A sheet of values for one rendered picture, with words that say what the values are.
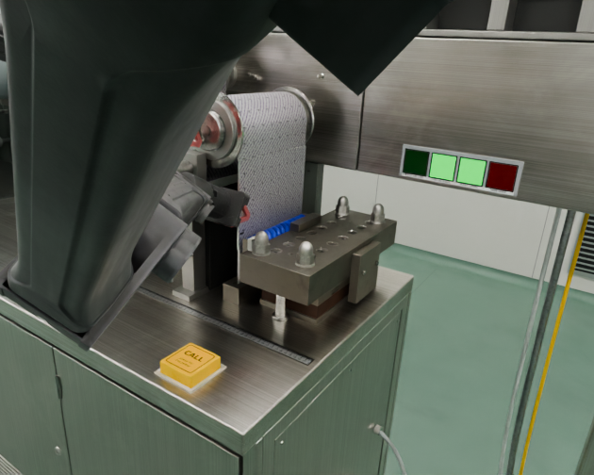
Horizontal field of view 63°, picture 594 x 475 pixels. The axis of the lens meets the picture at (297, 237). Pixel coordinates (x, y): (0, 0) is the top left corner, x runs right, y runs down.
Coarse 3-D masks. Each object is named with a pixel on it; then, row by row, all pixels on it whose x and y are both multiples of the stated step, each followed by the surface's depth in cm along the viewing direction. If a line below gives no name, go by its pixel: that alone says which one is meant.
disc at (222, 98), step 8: (224, 96) 90; (224, 104) 91; (232, 104) 90; (232, 112) 90; (240, 120) 90; (240, 128) 90; (240, 136) 91; (240, 144) 91; (232, 152) 93; (208, 160) 97; (216, 160) 96; (224, 160) 94; (232, 160) 93
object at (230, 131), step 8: (216, 104) 91; (224, 112) 90; (224, 120) 91; (232, 120) 90; (232, 128) 90; (232, 136) 91; (224, 144) 92; (232, 144) 92; (208, 152) 95; (216, 152) 94; (224, 152) 93
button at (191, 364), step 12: (192, 348) 82; (168, 360) 78; (180, 360) 79; (192, 360) 79; (204, 360) 79; (216, 360) 80; (168, 372) 78; (180, 372) 76; (192, 372) 76; (204, 372) 78; (192, 384) 76
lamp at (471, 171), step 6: (462, 162) 101; (468, 162) 101; (474, 162) 100; (480, 162) 99; (462, 168) 101; (468, 168) 101; (474, 168) 100; (480, 168) 100; (462, 174) 102; (468, 174) 101; (474, 174) 100; (480, 174) 100; (462, 180) 102; (468, 180) 102; (474, 180) 101; (480, 180) 100
